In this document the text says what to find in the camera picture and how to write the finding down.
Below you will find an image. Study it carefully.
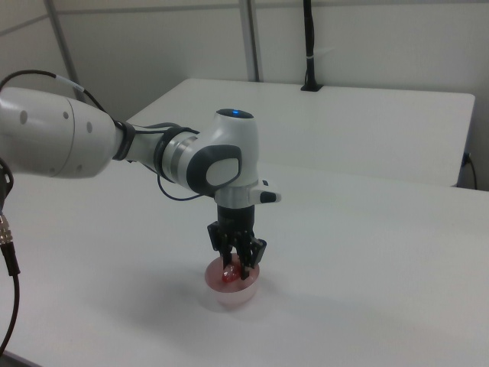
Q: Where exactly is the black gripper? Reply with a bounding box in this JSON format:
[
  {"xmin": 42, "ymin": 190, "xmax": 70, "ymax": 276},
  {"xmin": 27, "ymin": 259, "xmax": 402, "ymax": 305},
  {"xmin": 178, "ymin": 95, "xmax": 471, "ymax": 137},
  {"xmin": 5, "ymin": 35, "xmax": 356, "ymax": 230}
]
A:
[{"xmin": 206, "ymin": 204, "xmax": 267, "ymax": 283}]

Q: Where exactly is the pink plastic bowl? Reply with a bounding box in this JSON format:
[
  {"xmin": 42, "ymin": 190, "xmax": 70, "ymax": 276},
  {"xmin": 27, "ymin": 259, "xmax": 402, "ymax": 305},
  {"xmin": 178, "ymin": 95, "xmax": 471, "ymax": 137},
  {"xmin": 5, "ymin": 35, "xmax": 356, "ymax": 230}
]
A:
[{"xmin": 205, "ymin": 255, "xmax": 262, "ymax": 307}]

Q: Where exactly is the white side table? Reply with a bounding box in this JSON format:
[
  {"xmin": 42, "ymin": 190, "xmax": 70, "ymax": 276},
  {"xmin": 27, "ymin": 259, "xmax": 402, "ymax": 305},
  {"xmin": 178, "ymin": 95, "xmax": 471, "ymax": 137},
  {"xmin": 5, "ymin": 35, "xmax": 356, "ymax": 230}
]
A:
[{"xmin": 128, "ymin": 78, "xmax": 476, "ymax": 188}]

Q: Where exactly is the black pole with clamp base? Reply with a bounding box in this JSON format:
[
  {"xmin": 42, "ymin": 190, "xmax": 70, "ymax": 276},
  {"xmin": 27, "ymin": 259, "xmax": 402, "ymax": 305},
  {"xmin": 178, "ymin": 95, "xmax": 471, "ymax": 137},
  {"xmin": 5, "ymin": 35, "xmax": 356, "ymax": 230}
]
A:
[{"xmin": 300, "ymin": 0, "xmax": 325, "ymax": 93}]

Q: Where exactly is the grey partition post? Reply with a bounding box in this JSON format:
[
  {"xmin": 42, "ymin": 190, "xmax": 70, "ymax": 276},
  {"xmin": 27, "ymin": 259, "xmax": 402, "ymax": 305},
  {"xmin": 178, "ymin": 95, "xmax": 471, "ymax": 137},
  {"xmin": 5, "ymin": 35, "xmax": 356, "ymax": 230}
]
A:
[
  {"xmin": 239, "ymin": 0, "xmax": 265, "ymax": 83},
  {"xmin": 47, "ymin": 0, "xmax": 87, "ymax": 104}
]

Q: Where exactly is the thick cable with metal connector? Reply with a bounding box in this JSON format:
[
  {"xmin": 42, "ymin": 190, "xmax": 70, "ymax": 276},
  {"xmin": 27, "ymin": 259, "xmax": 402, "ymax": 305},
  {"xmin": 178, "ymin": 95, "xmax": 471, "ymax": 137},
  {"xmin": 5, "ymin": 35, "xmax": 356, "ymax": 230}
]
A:
[{"xmin": 0, "ymin": 157, "xmax": 21, "ymax": 367}]

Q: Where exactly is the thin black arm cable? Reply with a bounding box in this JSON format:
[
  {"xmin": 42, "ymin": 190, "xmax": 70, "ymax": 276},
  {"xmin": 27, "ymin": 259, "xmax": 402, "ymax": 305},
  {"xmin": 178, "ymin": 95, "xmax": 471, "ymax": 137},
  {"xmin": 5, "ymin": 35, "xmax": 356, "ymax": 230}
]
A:
[{"xmin": 0, "ymin": 69, "xmax": 204, "ymax": 202}]

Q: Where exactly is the black cable at table edge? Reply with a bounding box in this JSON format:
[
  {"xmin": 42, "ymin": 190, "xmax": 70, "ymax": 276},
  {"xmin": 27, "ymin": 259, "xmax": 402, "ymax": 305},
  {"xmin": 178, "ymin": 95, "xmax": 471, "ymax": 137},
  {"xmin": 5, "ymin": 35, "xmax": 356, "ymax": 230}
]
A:
[{"xmin": 463, "ymin": 151, "xmax": 479, "ymax": 190}]

